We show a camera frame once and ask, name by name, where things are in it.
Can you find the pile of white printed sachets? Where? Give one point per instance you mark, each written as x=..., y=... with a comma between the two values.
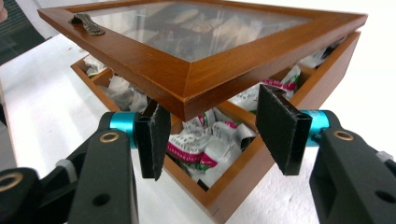
x=199, y=146

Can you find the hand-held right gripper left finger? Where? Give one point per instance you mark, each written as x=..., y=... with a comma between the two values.
x=154, y=140

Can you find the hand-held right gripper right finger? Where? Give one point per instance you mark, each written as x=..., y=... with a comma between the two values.
x=283, y=130

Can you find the wooden box with glass lid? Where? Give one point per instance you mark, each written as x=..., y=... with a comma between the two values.
x=193, y=81

